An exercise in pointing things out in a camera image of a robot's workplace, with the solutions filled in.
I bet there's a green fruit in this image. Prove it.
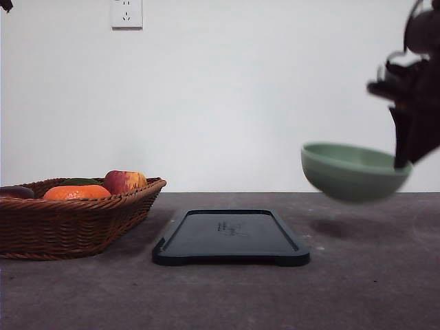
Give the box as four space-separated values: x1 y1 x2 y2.
60 178 105 186

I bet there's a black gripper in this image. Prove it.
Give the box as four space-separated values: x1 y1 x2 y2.
367 50 440 168

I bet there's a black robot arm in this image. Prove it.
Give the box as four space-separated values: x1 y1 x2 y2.
367 0 440 168
0 0 13 13

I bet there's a dark purple fruit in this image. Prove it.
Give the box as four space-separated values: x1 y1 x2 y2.
0 186 34 199

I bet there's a red yellow apple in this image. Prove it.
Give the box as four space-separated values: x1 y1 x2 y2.
104 170 147 195

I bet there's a dark blue rectangular tray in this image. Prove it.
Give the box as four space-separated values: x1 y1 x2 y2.
153 209 310 267

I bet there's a left white wall socket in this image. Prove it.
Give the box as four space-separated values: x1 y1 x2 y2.
110 0 144 33

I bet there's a green ceramic bowl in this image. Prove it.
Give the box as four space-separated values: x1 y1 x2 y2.
301 142 413 204

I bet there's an orange tangerine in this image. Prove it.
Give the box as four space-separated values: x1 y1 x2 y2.
43 185 112 200

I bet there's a brown wicker basket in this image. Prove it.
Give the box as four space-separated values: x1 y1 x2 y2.
0 170 166 261

